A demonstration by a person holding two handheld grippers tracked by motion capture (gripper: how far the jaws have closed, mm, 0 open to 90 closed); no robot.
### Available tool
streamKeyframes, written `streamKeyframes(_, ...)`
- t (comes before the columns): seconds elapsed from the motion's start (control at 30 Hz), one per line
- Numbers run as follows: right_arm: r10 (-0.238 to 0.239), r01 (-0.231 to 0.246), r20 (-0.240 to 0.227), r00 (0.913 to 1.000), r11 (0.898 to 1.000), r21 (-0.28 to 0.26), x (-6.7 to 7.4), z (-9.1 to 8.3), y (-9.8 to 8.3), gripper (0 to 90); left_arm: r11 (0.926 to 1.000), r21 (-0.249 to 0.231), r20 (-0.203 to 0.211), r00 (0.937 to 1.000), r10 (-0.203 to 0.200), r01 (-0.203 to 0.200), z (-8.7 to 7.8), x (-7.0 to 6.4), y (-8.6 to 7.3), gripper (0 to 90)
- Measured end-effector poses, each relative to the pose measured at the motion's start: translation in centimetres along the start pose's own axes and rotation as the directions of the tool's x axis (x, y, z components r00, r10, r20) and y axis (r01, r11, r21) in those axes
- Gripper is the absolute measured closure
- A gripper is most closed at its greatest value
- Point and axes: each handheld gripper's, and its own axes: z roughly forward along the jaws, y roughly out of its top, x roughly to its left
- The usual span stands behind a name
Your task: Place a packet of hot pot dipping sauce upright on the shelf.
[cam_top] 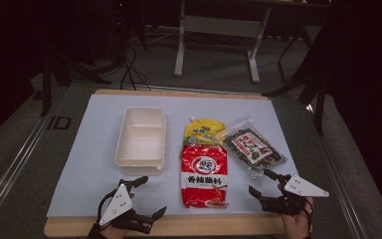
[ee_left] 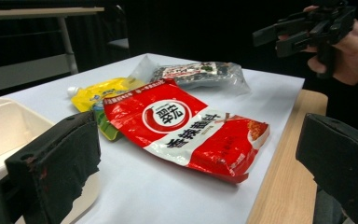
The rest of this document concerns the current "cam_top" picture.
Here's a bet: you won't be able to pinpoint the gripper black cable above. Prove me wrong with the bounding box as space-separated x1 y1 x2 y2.
95 185 122 228
305 198 314 235

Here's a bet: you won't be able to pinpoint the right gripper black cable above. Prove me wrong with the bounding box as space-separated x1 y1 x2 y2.
305 198 314 235

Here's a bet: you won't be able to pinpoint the black stand with legs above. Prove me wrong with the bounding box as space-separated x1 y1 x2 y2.
262 19 334 135

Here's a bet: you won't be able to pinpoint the white metal frame desk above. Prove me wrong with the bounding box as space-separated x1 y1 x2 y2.
173 0 332 84

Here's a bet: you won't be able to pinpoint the person's left hand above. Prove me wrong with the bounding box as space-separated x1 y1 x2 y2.
100 225 128 239

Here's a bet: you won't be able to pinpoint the wooden table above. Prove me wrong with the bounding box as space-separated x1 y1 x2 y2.
44 88 294 238

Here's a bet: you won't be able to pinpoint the black floor cables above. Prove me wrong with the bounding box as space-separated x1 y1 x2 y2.
118 39 153 93

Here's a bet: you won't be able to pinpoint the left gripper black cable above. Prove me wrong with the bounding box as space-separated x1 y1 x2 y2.
95 185 122 228

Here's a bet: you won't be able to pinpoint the white divided plastic container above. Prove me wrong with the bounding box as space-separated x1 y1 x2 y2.
114 106 167 176

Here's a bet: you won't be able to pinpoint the black floor plate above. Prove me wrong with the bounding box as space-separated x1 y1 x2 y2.
47 116 73 130

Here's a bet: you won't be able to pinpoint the clear seaweed bag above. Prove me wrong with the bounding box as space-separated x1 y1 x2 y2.
223 119 287 180

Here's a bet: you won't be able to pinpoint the white table mat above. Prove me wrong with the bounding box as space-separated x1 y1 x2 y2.
46 94 299 218

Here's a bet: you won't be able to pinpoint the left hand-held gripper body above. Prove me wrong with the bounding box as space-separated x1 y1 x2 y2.
97 183 155 234

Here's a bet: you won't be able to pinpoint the black tripod stand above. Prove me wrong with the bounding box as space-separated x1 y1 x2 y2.
39 43 113 118

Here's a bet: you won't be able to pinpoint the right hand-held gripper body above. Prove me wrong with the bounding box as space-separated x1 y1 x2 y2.
260 174 330 217

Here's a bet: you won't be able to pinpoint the person's right hand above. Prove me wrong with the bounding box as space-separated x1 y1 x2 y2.
281 198 314 239

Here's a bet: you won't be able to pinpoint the yellow spouted pouch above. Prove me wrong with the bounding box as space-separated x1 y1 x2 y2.
182 116 228 147

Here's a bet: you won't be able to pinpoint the metal floor rail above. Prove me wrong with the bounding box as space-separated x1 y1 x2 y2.
305 103 369 239
0 85 68 230

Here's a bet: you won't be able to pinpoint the red seasoning packet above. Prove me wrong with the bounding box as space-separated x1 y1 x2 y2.
180 143 229 209

